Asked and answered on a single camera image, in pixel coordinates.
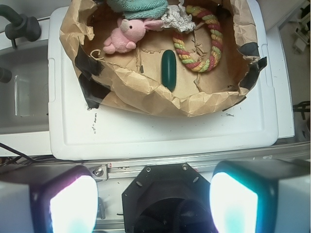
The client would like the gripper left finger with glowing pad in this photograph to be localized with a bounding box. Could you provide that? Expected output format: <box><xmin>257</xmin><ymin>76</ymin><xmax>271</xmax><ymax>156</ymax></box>
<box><xmin>0</xmin><ymin>164</ymin><xmax>98</xmax><ymax>233</ymax></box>

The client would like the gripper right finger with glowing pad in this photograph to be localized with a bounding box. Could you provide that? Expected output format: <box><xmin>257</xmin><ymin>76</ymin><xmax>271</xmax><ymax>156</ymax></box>
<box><xmin>209</xmin><ymin>159</ymin><xmax>311</xmax><ymax>233</ymax></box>

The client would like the dark green plastic pickle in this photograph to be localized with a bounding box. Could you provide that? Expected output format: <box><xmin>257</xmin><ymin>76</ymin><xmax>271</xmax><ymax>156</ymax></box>
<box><xmin>161</xmin><ymin>50</ymin><xmax>177</xmax><ymax>92</ymax></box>

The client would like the white plastic bin lid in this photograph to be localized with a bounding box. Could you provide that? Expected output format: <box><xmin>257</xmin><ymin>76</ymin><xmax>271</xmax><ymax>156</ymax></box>
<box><xmin>48</xmin><ymin>0</ymin><xmax>278</xmax><ymax>160</ymax></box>

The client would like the crumpled brown paper liner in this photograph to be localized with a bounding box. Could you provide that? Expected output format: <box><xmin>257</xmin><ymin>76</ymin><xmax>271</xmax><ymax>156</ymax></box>
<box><xmin>60</xmin><ymin>0</ymin><xmax>264</xmax><ymax>117</ymax></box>

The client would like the black faucet pipe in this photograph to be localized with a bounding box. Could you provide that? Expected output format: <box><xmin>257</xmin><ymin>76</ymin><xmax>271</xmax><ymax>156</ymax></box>
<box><xmin>0</xmin><ymin>4</ymin><xmax>41</xmax><ymax>49</ymax></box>

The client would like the pink plush bunny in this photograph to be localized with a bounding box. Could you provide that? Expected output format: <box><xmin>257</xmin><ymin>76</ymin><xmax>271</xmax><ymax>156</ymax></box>
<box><xmin>103</xmin><ymin>18</ymin><xmax>163</xmax><ymax>54</ymax></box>

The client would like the crumpled white paper ball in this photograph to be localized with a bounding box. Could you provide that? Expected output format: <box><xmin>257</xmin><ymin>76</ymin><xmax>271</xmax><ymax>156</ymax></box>
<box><xmin>161</xmin><ymin>0</ymin><xmax>196</xmax><ymax>33</ymax></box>

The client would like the teal knitted cloth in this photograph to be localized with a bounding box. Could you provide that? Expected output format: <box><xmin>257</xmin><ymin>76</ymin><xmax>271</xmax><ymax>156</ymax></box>
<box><xmin>106</xmin><ymin>0</ymin><xmax>168</xmax><ymax>19</ymax></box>

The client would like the aluminium frame rail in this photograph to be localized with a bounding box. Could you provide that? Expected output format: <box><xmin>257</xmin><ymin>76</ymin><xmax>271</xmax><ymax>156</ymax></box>
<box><xmin>84</xmin><ymin>141</ymin><xmax>311</xmax><ymax>180</ymax></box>

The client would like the black cable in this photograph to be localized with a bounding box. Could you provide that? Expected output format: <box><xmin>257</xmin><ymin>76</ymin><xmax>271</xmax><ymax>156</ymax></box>
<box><xmin>0</xmin><ymin>142</ymin><xmax>85</xmax><ymax>164</ymax></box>

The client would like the black octagonal mount plate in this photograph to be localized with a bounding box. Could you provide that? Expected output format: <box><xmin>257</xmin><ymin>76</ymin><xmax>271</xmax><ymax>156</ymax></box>
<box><xmin>122</xmin><ymin>163</ymin><xmax>217</xmax><ymax>233</ymax></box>

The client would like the multicolour rope ring toy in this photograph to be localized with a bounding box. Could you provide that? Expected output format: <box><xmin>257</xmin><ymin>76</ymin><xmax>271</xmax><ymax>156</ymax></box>
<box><xmin>173</xmin><ymin>5</ymin><xmax>223</xmax><ymax>73</ymax></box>

